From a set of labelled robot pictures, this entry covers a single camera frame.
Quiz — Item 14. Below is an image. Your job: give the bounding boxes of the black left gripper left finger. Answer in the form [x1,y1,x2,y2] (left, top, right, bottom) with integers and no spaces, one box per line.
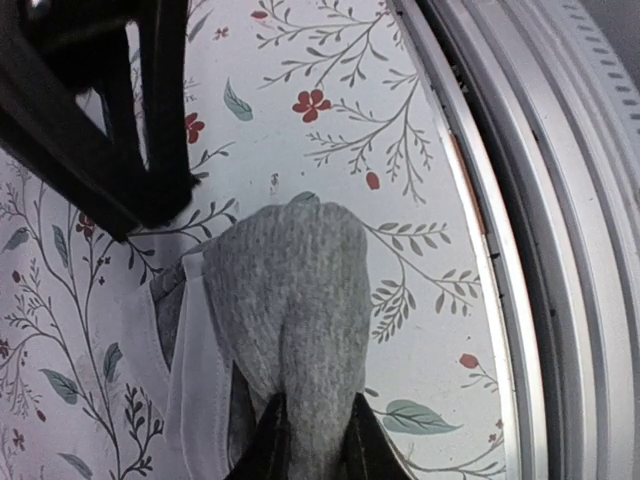
[225,393,291,480]

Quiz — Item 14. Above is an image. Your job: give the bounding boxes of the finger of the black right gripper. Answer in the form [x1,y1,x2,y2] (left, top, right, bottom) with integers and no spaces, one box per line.
[1,0,197,241]

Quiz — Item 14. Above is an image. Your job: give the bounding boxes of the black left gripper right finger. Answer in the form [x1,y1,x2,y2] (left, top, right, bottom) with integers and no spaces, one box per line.
[342,393,411,480]

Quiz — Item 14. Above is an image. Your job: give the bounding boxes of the grey boxer underwear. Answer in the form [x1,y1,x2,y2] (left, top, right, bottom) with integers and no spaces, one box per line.
[119,201,371,479]

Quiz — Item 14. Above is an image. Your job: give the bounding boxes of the floral tablecloth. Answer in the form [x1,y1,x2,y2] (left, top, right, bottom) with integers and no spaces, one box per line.
[1,1,519,479]

